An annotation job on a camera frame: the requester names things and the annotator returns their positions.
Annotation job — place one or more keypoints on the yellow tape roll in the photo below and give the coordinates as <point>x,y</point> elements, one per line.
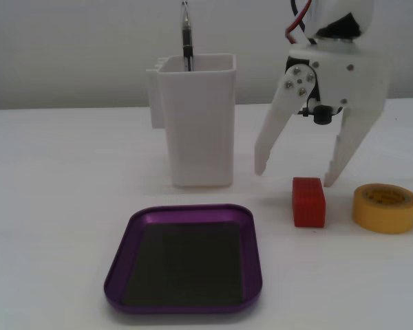
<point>378,216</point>

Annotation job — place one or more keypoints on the purple metal tray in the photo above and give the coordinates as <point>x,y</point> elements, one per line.
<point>130,240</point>

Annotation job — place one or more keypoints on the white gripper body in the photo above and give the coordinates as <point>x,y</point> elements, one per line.
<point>352,80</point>

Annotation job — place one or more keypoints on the black pen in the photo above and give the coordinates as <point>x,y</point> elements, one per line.
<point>186,38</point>

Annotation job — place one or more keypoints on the white plastic tool holder box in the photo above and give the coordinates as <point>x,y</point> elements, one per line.
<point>199,130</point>

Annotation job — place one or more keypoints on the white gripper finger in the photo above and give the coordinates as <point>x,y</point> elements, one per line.
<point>278,120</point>
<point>352,137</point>

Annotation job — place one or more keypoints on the black knob screw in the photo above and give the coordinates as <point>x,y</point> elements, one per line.
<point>321,114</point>

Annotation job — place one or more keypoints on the red block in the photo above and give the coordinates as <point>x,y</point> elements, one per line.
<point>309,206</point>

